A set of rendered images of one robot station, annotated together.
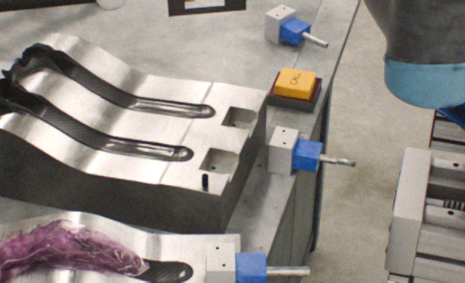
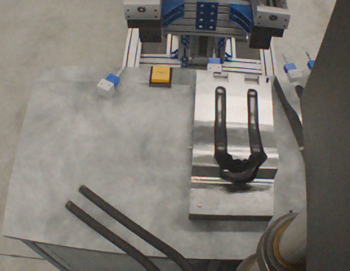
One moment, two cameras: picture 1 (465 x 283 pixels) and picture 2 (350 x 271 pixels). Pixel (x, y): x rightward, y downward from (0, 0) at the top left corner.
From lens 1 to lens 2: 1.68 m
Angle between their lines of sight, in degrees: 64
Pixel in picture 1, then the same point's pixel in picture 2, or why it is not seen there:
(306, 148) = (214, 62)
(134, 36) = (119, 162)
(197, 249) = (287, 85)
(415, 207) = (285, 10)
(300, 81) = (162, 70)
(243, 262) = (291, 69)
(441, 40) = not seen: outside the picture
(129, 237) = (295, 104)
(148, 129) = (238, 110)
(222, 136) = (235, 80)
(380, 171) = not seen: hidden behind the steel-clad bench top
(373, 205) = not seen: hidden behind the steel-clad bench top
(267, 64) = (134, 93)
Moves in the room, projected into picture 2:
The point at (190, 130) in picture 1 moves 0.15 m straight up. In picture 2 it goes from (236, 93) to (241, 66)
